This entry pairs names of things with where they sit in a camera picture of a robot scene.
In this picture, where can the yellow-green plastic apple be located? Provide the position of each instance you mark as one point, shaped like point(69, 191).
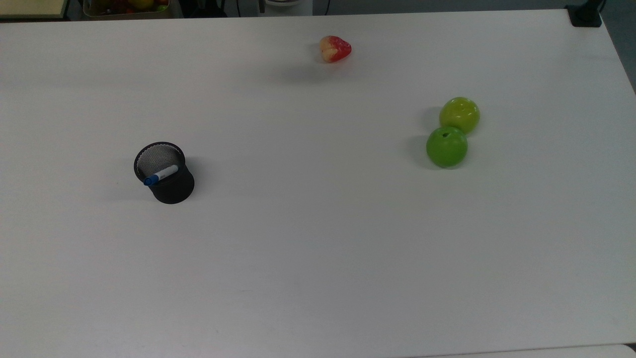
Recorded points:
point(460, 115)

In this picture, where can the black table clamp base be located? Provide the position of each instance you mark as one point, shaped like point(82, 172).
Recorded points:
point(585, 15)

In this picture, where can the beige board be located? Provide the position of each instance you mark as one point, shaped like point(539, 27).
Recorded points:
point(31, 7)

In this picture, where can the red plastic strawberry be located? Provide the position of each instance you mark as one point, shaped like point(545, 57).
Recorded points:
point(336, 48)

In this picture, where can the black mesh pen holder cup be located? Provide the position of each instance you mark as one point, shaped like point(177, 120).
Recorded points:
point(171, 186)

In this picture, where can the dark green plastic apple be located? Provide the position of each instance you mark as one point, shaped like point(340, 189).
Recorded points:
point(446, 147)

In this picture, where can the white marker pen blue cap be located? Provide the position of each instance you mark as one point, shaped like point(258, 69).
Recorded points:
point(163, 174)

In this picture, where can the clear bin of toy fruit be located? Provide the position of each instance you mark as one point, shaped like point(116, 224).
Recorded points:
point(126, 7)

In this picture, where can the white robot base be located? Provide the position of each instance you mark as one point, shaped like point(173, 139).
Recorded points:
point(288, 5)

